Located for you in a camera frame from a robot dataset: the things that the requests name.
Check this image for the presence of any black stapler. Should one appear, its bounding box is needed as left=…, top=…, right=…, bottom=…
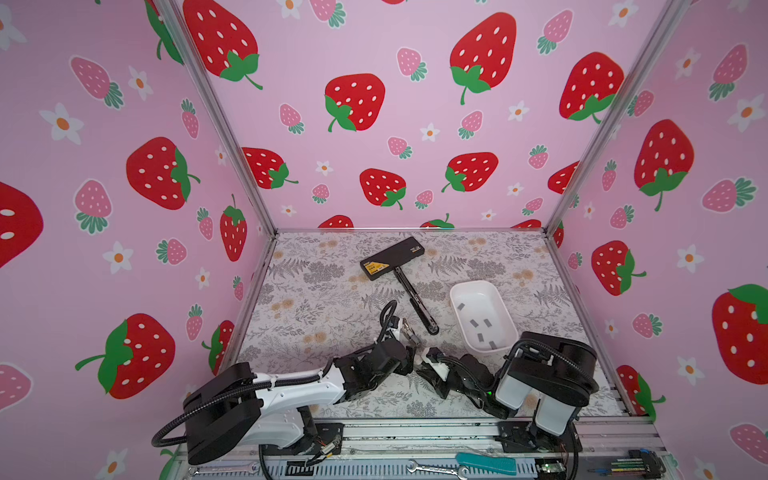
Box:
left=360, top=236, right=440, bottom=336

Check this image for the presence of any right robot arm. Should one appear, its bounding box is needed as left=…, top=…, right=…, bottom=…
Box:
left=415, top=331, right=599, bottom=453

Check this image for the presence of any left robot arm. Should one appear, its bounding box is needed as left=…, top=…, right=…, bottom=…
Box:
left=183, top=338, right=415, bottom=466

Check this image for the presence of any white plastic tray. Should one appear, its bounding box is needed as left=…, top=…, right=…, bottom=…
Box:
left=450, top=280, right=519, bottom=355

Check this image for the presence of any silver wrench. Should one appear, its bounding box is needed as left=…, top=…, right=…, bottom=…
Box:
left=406, top=460, right=469, bottom=480
left=187, top=462, right=260, bottom=477

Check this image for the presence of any green circuit board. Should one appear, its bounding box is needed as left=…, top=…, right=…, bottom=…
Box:
left=535, top=459, right=567, bottom=480

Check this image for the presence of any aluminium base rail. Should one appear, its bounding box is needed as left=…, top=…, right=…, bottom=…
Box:
left=175, top=417, right=683, bottom=479

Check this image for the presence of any teal handled tool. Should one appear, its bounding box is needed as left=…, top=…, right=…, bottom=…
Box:
left=455, top=452, right=519, bottom=476

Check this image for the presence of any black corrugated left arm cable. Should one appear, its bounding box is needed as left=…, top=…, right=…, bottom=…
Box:
left=151, top=299, right=400, bottom=448

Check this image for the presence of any black connector with coloured wires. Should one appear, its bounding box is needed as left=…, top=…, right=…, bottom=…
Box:
left=589, top=449, right=667, bottom=479

